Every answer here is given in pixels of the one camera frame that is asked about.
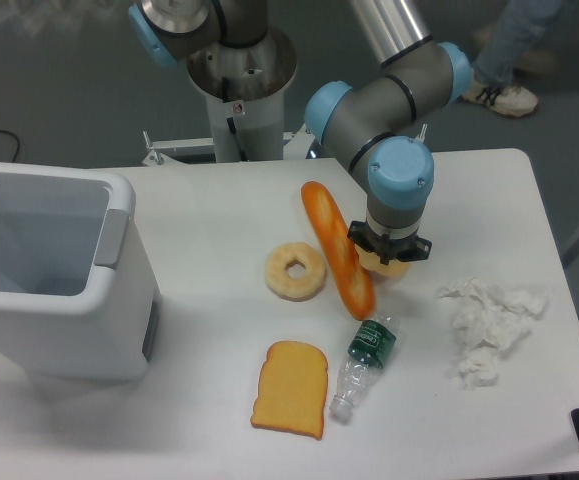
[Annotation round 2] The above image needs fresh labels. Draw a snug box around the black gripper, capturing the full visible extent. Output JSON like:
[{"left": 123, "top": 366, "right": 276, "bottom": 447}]
[{"left": 347, "top": 221, "right": 432, "bottom": 264}]

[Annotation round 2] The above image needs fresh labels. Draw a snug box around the round knotted bread roll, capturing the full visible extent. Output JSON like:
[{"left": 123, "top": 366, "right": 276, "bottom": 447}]
[{"left": 355, "top": 246, "right": 409, "bottom": 278}]

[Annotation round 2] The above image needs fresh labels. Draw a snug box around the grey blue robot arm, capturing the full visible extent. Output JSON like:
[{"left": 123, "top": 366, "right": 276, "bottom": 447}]
[{"left": 128, "top": 1, "right": 470, "bottom": 264}]

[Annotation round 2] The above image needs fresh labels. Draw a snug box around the toast bread slice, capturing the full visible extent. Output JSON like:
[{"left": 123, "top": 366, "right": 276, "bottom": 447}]
[{"left": 250, "top": 340, "right": 328, "bottom": 440}]

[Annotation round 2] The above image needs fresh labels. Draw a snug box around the orange baguette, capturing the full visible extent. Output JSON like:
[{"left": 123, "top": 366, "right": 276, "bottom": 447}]
[{"left": 301, "top": 181, "right": 375, "bottom": 321}]

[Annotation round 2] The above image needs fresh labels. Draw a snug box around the clear plastic bottle green label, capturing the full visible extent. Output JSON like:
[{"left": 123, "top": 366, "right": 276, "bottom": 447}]
[{"left": 329, "top": 310, "right": 399, "bottom": 424}]

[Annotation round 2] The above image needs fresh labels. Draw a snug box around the crumpled white paper tissue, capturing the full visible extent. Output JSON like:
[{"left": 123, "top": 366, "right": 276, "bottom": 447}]
[{"left": 437, "top": 277, "right": 549, "bottom": 390}]

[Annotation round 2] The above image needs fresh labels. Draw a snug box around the white sneaker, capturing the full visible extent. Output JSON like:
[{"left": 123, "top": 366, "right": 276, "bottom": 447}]
[{"left": 461, "top": 78, "right": 539, "bottom": 118}]

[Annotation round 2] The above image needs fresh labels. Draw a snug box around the person leg in jeans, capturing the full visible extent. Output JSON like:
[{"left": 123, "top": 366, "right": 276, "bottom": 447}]
[{"left": 472, "top": 1, "right": 571, "bottom": 87}]

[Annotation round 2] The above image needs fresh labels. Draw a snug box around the white grey bin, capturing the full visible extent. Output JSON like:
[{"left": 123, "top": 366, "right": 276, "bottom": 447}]
[{"left": 0, "top": 163, "right": 162, "bottom": 380}]

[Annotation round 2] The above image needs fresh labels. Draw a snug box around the ring shaped donut bread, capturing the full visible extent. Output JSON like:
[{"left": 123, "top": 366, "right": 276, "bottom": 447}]
[{"left": 264, "top": 242, "right": 326, "bottom": 301}]

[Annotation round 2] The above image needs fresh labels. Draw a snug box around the white metal base frame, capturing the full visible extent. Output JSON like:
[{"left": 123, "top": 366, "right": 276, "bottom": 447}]
[{"left": 142, "top": 118, "right": 328, "bottom": 166}]

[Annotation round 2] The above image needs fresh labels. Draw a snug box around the black cable on pedestal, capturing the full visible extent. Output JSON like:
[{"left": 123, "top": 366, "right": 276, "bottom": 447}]
[{"left": 221, "top": 75, "right": 248, "bottom": 162}]

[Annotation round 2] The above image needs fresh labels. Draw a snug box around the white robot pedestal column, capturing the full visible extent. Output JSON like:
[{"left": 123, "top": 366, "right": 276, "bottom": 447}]
[{"left": 186, "top": 26, "right": 297, "bottom": 139}]

